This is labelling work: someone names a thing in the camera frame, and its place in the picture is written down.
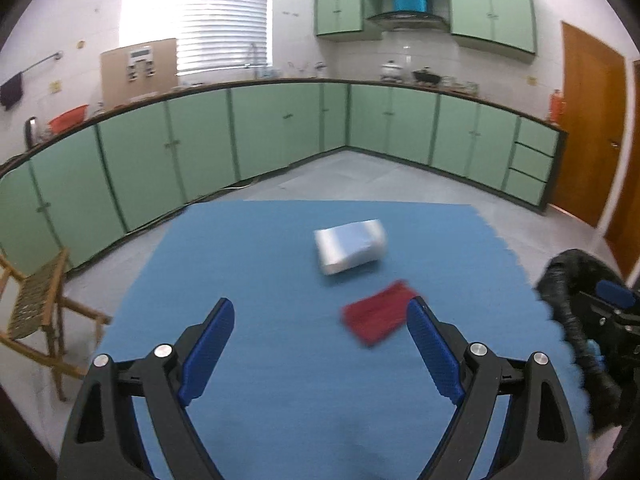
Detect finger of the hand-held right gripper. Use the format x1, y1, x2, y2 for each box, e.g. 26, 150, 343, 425
596, 279, 640, 309

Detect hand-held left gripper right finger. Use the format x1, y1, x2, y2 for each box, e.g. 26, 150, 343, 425
406, 296, 586, 480

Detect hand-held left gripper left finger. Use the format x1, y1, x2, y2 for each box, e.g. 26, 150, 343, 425
57, 297, 236, 480

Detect black trash bag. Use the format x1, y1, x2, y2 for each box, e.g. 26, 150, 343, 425
533, 248, 640, 434

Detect plain red pouch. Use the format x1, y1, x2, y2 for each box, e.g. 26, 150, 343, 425
341, 279, 419, 349

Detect blue table mat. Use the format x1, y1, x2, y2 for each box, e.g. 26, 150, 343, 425
59, 199, 597, 480

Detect brown wooden door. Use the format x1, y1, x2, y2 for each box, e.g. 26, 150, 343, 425
602, 60, 640, 282
547, 20, 629, 229

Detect silver-white wrapped packet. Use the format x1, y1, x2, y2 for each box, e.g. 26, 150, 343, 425
313, 218, 389, 277

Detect wooden woven chair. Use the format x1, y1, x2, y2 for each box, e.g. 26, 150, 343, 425
0, 247, 114, 402

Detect red thermos flask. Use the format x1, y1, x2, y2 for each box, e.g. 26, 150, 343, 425
548, 88, 566, 125

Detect green base cabinets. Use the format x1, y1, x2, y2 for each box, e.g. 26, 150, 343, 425
0, 78, 570, 272

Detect red plastic basin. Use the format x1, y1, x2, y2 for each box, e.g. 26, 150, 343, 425
48, 104, 90, 132

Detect cardboard box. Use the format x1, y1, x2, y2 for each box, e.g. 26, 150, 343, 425
100, 37, 180, 109

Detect metal faucet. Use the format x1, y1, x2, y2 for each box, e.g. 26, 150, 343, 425
244, 42, 261, 80

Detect dark hanging cloth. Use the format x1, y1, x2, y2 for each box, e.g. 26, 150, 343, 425
0, 72, 25, 111

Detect range hood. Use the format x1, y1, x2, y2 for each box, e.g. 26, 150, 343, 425
364, 11, 450, 33

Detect white window blinds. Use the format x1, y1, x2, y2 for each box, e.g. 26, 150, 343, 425
122, 0, 274, 77

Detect green wall cabinets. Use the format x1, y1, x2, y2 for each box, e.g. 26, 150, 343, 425
313, 0, 539, 56

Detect metal towel rail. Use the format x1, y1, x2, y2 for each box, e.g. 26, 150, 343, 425
0, 51, 65, 84

